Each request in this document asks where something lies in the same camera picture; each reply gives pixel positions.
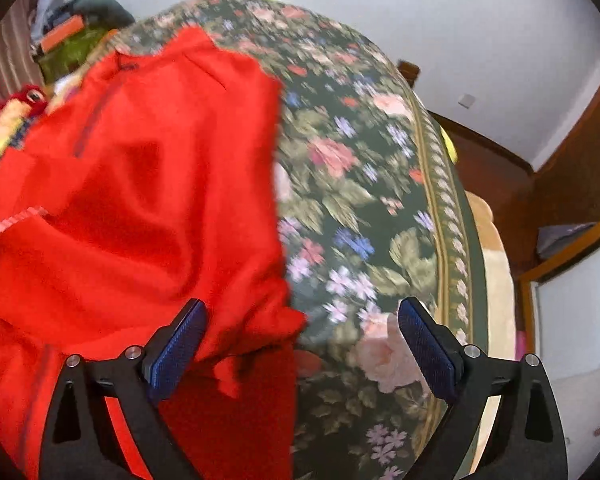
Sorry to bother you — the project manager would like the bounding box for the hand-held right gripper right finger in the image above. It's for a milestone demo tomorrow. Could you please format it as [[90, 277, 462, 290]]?
[[397, 296, 568, 480]]

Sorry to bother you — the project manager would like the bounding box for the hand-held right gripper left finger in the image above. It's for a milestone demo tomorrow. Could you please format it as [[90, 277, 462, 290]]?
[[39, 298, 210, 480]]

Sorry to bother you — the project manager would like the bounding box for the red zip jacket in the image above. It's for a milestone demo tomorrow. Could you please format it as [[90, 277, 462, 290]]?
[[0, 27, 309, 480]]

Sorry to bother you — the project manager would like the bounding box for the beige mattress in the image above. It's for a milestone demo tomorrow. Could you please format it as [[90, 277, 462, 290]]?
[[466, 189, 520, 466]]

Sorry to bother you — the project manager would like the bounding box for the floral bed blanket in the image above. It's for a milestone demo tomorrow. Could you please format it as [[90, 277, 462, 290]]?
[[97, 0, 490, 480]]

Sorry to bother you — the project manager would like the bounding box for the grey bag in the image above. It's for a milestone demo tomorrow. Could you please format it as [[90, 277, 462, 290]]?
[[536, 221, 599, 262]]

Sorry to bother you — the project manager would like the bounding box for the yellow fluffy item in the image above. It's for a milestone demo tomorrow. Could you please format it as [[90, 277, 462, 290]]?
[[440, 129, 459, 167]]

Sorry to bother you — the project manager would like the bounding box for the red plush toy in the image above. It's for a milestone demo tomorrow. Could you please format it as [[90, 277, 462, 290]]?
[[0, 84, 50, 162]]

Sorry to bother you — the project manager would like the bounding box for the orange box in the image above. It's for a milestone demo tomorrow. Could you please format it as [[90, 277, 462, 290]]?
[[41, 15, 84, 50]]

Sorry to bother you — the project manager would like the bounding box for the striped brown curtain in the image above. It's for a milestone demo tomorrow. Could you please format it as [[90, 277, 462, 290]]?
[[0, 0, 47, 117]]

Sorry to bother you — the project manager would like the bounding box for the dark green cushion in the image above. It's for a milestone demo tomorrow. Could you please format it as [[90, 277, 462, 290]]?
[[74, 0, 137, 30]]

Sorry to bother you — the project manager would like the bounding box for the wooden bed post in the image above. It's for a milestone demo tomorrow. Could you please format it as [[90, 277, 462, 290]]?
[[397, 60, 421, 89]]

